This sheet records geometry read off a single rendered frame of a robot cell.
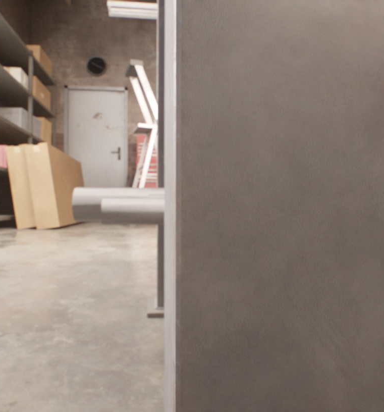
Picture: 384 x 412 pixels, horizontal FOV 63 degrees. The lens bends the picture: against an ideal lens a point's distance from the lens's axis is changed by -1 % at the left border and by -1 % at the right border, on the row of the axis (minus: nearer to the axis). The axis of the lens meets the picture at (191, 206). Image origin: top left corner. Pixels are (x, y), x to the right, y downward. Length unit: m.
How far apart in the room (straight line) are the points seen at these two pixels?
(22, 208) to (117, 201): 3.16
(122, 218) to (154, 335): 0.40
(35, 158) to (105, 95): 2.39
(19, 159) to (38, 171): 0.25
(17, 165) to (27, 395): 3.03
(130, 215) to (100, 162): 4.93
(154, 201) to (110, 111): 5.07
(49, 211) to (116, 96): 2.67
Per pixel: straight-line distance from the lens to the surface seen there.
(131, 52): 5.55
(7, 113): 4.12
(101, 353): 0.54
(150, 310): 0.69
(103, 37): 5.69
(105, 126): 5.23
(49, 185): 3.20
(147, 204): 0.22
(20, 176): 3.39
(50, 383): 0.49
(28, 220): 3.36
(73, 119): 5.35
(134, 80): 3.83
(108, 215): 0.22
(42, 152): 3.25
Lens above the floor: 0.22
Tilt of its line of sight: level
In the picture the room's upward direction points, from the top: straight up
